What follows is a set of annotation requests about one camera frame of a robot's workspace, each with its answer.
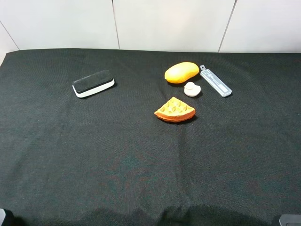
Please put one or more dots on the black and white board eraser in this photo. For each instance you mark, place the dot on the black and white board eraser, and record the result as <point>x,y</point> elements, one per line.
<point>93,84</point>

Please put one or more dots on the orange waffle slice toy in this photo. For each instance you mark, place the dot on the orange waffle slice toy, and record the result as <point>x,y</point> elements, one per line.
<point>175,110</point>

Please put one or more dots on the white rubber duck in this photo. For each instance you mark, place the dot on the white rubber duck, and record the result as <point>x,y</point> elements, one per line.
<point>191,89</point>

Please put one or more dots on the yellow mango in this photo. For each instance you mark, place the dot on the yellow mango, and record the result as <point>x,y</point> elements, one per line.
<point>181,72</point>

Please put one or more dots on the clear plastic blade case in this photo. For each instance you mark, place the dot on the clear plastic blade case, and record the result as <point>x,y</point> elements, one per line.
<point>220,87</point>

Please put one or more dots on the grey base corner right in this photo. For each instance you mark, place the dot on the grey base corner right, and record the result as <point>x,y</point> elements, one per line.
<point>290,220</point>

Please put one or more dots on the grey base corner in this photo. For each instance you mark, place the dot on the grey base corner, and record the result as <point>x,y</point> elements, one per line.
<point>290,220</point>
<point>2,217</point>

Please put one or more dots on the grey base corner left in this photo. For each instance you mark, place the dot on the grey base corner left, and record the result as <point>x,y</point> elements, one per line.
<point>2,217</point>

